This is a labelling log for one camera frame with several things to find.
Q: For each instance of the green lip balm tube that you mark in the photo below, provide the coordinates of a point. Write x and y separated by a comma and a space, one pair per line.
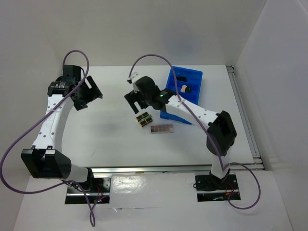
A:
146, 117

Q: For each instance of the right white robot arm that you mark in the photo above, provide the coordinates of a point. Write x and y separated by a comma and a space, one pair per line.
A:
218, 127

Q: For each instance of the front aluminium rail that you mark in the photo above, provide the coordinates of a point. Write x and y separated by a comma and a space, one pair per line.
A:
155, 169

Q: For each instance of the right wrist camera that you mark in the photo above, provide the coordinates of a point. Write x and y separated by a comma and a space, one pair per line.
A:
134, 77

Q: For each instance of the black square compact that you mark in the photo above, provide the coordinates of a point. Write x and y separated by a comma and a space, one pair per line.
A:
183, 79

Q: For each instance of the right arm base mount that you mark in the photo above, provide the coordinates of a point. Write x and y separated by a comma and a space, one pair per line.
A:
210, 190

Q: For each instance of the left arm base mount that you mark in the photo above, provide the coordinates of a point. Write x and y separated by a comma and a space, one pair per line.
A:
97, 191

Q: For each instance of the lower black gold lipstick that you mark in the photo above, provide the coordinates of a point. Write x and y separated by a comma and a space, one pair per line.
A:
146, 122

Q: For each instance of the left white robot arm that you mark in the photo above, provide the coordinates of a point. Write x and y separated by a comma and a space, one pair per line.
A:
45, 160

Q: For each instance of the aluminium rail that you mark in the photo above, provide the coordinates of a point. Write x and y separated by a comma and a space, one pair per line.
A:
155, 169
245, 120

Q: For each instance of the right side aluminium rail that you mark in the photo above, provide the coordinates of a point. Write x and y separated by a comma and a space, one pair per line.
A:
245, 120

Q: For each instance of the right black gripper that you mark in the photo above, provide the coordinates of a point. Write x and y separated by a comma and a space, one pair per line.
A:
132, 97

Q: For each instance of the black gold lipstick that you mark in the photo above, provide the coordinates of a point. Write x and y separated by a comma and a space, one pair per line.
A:
142, 116
146, 122

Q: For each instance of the green round compact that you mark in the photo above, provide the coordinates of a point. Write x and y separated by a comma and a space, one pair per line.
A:
188, 89

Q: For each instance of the eyeshadow palette clear case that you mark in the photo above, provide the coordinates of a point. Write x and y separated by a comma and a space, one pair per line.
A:
163, 128

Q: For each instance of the blue plastic organizer bin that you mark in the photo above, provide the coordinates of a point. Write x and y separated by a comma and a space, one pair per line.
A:
194, 80

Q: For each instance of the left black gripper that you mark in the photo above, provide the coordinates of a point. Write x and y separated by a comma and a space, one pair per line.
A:
93, 93

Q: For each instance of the upper black gold lipstick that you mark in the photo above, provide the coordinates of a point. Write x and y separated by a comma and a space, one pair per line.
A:
142, 116

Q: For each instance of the beige makeup sponge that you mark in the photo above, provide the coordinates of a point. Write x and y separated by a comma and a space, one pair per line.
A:
183, 88

